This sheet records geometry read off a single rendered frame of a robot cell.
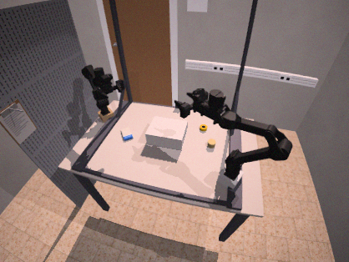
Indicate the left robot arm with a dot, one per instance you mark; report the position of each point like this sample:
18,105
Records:
230,120

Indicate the white cardboard box with lid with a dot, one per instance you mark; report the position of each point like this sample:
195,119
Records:
167,132

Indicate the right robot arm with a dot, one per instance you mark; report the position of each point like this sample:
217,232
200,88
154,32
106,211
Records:
103,79

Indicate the yellow roll of tape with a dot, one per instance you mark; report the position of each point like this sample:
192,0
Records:
203,127

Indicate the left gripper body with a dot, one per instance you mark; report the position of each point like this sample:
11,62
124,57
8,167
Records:
185,108

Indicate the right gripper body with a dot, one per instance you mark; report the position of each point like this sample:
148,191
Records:
109,89

